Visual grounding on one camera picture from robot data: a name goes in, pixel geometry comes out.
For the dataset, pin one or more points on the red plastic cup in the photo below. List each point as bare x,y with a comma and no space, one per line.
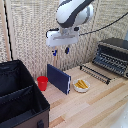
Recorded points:
42,83

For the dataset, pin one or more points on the dark blue box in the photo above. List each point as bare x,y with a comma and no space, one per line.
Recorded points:
59,78

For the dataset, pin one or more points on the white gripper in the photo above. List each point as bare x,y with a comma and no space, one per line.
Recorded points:
61,37

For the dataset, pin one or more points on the white bowl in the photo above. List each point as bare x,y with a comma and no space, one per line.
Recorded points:
81,85

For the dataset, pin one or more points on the black fabric storage box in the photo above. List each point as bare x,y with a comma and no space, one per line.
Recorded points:
18,96

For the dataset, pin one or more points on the beige woven folding screen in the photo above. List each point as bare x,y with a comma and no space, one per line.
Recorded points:
30,30

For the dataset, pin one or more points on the yellow fries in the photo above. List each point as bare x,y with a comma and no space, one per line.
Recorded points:
81,84

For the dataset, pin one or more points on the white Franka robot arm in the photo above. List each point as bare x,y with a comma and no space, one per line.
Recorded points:
71,12

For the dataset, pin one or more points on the black toaster oven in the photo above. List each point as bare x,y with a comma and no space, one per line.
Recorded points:
112,55

